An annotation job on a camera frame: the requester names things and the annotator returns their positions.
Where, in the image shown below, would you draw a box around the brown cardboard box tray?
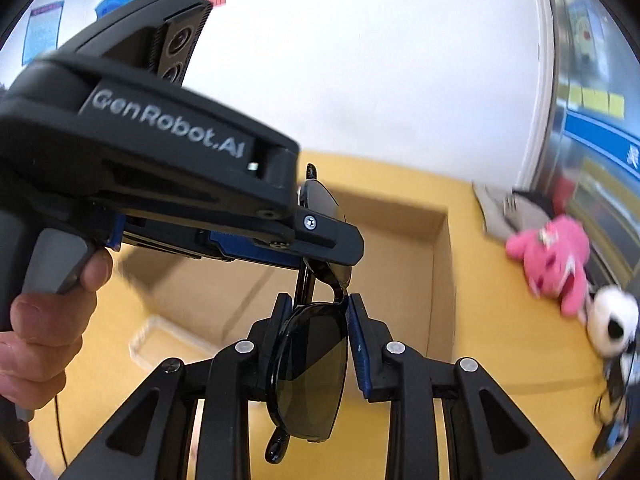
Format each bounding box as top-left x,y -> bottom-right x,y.
117,186 -> 459,363

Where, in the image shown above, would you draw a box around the white clear phone case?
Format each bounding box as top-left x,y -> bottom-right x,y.
128,314 -> 219,370

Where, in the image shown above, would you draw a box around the black sunglasses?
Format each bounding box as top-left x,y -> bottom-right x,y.
263,162 -> 353,465

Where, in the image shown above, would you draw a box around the person left hand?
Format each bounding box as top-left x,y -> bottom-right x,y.
0,249 -> 113,410

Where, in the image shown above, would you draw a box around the panda plush toy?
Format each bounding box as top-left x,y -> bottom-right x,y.
586,285 -> 639,359

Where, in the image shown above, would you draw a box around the grey folded cloth bag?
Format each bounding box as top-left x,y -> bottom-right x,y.
472,182 -> 555,243

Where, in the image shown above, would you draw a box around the magenta bear plush toy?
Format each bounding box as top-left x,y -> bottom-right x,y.
506,214 -> 590,318

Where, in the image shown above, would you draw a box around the black cables bundle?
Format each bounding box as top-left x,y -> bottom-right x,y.
591,349 -> 639,458

